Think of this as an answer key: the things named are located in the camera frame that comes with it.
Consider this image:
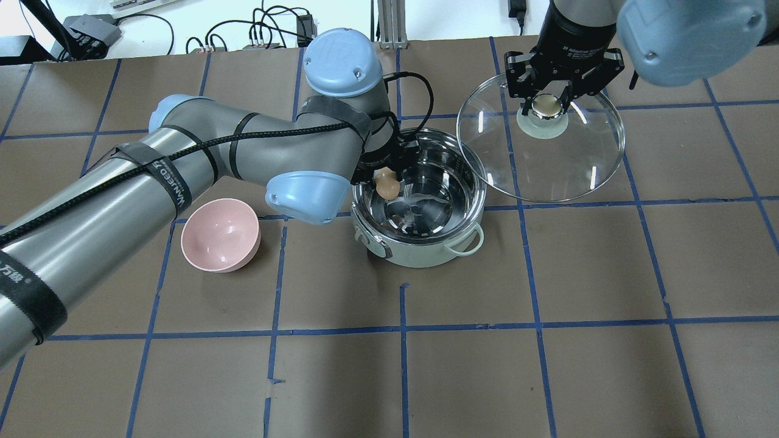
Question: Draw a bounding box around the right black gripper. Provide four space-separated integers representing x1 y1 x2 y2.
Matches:
503 47 625 116

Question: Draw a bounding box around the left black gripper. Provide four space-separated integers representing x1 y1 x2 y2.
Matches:
351 119 421 185

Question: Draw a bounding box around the brown egg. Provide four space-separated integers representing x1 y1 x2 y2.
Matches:
372 167 401 201

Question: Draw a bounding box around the glass pot lid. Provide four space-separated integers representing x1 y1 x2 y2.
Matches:
456 74 626 203

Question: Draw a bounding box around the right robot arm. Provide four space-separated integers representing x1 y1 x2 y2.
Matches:
504 1 777 116

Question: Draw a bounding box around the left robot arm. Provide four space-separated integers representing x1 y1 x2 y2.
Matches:
1 28 396 368

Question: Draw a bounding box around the pale green steel pot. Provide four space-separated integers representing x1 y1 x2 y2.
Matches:
351 128 487 268

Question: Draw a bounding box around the black power adapter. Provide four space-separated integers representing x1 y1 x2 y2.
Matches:
296 13 315 47

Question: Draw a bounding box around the pink bowl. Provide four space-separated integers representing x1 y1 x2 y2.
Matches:
180 198 262 273

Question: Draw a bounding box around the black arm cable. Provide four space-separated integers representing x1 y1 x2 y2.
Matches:
0 72 435 250

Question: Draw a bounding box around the aluminium frame post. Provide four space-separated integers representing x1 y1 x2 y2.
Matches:
377 0 408 50

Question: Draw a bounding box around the black camera on stand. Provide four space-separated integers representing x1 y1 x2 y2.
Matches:
19 1 121 62

